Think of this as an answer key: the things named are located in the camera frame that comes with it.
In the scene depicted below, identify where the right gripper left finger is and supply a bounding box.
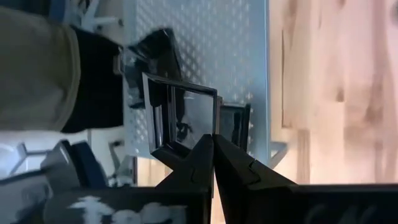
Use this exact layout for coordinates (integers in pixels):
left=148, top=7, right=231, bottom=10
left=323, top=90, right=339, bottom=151
left=43, top=134, right=215, bottom=224

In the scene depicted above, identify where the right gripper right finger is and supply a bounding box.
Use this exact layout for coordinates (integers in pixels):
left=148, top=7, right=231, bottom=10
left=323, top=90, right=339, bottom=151
left=214, top=134, right=398, bottom=224

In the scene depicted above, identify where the small black square plate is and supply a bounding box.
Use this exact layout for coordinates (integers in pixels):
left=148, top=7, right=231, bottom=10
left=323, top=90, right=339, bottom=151
left=218, top=103, right=252, bottom=152
left=142, top=72, right=218, bottom=156

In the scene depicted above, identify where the large black wavy plate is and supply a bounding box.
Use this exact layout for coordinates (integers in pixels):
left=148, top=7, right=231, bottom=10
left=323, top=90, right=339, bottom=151
left=124, top=27, right=185, bottom=110

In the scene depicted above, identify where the blue office chair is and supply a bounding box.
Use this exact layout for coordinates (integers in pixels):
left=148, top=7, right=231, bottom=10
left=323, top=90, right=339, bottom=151
left=40, top=139, right=108, bottom=189

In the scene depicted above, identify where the grey perforated metal riser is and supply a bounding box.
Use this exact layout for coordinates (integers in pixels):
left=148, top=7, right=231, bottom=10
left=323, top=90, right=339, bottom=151
left=123, top=0, right=292, bottom=170

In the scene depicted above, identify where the person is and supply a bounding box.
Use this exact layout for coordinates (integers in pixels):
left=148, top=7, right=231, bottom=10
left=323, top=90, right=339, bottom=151
left=0, top=6, right=125, bottom=134

